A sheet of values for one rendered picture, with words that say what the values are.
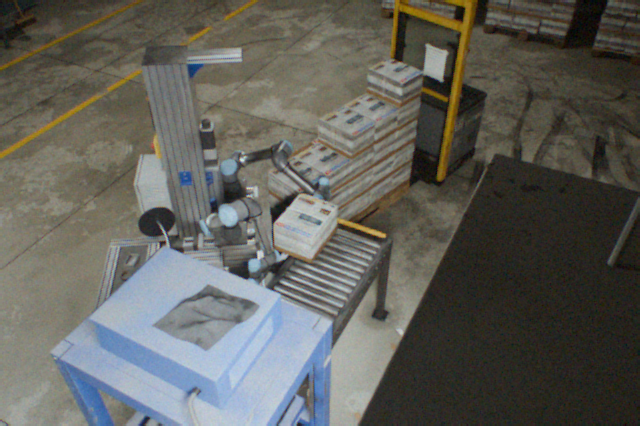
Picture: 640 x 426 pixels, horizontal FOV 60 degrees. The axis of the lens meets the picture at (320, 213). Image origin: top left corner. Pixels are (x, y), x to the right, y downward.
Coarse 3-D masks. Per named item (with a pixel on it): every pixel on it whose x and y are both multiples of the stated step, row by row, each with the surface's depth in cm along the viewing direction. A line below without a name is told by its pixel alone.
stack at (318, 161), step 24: (384, 144) 477; (312, 168) 443; (336, 168) 442; (360, 168) 467; (384, 168) 496; (288, 192) 432; (336, 192) 457; (360, 192) 485; (384, 192) 517; (360, 216) 507
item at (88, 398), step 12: (60, 348) 229; (72, 348) 229; (60, 360) 226; (60, 372) 236; (72, 384) 239; (84, 384) 241; (84, 396) 244; (96, 396) 252; (84, 408) 252; (96, 408) 254; (96, 420) 257; (108, 420) 266
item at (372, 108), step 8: (368, 96) 481; (352, 104) 470; (360, 104) 470; (368, 104) 470; (376, 104) 470; (384, 104) 471; (360, 112) 461; (368, 112) 461; (376, 112) 461; (384, 112) 461; (392, 112) 461; (376, 120) 451
